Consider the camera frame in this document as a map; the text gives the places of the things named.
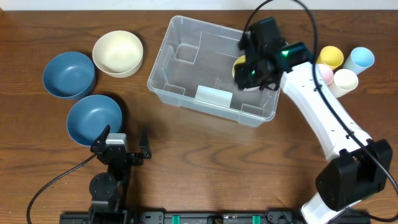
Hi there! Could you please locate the cream white plastic cup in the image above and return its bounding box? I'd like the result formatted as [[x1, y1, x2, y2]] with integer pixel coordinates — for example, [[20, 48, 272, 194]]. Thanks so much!
[[328, 68, 359, 98]]

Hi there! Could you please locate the white small bowl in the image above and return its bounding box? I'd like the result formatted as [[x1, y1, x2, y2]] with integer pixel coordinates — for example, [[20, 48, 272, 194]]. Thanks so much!
[[244, 86, 259, 91]]

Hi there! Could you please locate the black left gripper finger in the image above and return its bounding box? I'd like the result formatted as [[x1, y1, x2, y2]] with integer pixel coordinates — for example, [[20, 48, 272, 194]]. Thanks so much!
[[91, 124, 110, 147], [139, 128, 149, 153]]

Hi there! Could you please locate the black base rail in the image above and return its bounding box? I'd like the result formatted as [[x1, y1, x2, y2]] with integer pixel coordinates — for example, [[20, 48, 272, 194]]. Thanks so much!
[[58, 210, 373, 224]]

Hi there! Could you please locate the cream large bowl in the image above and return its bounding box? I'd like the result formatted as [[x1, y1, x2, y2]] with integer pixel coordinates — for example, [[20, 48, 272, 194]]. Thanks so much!
[[92, 30, 144, 78]]

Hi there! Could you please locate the dark blue bowl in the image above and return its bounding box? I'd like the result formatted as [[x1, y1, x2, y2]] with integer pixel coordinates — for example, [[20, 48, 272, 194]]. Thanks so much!
[[67, 95, 123, 146], [42, 52, 96, 100]]

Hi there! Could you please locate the yellow small bowl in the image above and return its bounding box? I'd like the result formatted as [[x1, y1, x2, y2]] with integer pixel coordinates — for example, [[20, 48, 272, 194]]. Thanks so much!
[[232, 55, 246, 77]]

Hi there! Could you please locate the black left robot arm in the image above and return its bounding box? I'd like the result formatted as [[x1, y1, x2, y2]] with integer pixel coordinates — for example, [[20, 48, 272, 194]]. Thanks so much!
[[86, 125, 152, 224]]

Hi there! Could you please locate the light blue plastic cup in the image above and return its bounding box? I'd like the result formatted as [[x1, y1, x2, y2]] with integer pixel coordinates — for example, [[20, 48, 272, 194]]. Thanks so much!
[[343, 47, 375, 75]]

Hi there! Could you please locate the pink plastic cup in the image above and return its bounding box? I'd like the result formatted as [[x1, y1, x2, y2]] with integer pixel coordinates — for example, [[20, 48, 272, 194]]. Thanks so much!
[[317, 63, 334, 85]]

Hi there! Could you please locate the yellow cup at back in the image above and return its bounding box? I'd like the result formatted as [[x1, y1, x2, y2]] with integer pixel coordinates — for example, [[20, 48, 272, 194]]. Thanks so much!
[[317, 45, 344, 70]]

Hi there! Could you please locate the dark blue bowl rear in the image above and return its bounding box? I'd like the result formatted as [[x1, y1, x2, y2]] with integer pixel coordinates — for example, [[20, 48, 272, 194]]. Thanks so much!
[[42, 52, 96, 100]]

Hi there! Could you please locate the dark blue bowl front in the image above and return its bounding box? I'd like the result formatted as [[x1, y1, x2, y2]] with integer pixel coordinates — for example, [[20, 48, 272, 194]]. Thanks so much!
[[67, 95, 123, 146]]

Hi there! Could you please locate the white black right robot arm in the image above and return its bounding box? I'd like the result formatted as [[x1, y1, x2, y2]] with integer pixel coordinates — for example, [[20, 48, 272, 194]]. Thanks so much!
[[234, 39, 392, 223]]

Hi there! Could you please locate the clear plastic storage container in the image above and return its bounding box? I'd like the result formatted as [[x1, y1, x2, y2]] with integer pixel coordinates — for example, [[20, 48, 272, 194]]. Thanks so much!
[[147, 16, 279, 127]]

